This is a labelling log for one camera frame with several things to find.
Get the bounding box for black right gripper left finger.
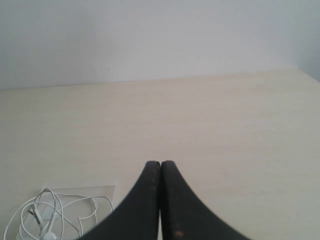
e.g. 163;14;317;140
81;161;161;240

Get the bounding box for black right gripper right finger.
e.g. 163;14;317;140
159;160;248;240

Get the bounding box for white wired earphones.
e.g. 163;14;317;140
3;187;115;240

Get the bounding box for clear plastic hinged case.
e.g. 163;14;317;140
14;184;117;240

